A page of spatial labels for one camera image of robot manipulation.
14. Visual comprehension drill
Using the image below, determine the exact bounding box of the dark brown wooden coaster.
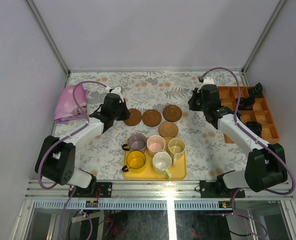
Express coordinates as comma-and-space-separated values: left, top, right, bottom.
124, 108, 142, 126

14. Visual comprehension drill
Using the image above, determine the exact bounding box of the reddish brown wooden coaster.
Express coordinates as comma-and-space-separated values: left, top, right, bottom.
162, 104, 182, 122

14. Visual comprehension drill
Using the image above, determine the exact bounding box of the woven rattan coaster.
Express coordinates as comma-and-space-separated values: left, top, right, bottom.
158, 121, 178, 138

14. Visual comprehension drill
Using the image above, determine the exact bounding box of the pale green mug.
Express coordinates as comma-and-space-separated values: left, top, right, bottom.
168, 138, 186, 166

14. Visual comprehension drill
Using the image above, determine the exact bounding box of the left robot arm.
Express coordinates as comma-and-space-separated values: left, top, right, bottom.
35, 87, 130, 197

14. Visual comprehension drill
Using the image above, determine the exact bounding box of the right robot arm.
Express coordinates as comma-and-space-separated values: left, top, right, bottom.
188, 84, 288, 197

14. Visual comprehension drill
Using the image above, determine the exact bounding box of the pink cup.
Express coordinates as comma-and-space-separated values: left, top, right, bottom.
147, 135, 166, 157

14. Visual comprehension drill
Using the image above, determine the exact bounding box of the black coiled item middle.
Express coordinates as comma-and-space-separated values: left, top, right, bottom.
236, 96, 255, 111

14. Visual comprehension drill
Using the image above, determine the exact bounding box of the black coiled item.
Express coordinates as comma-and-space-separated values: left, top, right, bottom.
245, 121, 262, 137
248, 82, 263, 98
236, 96, 255, 111

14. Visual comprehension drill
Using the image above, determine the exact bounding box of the purple folded cloth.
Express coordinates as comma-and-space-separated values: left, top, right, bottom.
54, 85, 87, 124

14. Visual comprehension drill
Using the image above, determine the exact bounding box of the black coiled item top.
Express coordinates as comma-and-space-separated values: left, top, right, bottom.
248, 82, 263, 98

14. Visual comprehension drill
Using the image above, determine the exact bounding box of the orange compartment organizer tray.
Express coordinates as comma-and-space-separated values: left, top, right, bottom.
218, 86, 280, 144

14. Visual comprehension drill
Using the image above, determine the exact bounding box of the black coiled item bottom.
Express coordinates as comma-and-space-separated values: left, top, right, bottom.
245, 121, 262, 137

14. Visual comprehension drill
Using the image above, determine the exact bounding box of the yellow plastic tray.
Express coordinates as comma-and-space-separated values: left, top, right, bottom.
123, 137, 186, 181

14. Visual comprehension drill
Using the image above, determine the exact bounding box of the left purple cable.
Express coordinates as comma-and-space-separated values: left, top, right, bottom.
37, 80, 113, 191

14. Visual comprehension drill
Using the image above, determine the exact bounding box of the purple mug black handle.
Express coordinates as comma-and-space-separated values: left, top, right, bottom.
122, 133, 147, 153

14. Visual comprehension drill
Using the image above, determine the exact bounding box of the yellow mug black handle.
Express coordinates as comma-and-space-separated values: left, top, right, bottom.
122, 151, 146, 174

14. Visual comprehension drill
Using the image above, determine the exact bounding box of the white mug green handle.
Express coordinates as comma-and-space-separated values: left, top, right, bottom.
152, 151, 172, 179

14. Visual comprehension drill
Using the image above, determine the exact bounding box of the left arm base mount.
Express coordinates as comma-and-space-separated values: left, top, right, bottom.
68, 182, 113, 198

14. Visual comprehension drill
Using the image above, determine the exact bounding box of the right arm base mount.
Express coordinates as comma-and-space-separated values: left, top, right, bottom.
199, 180, 238, 199

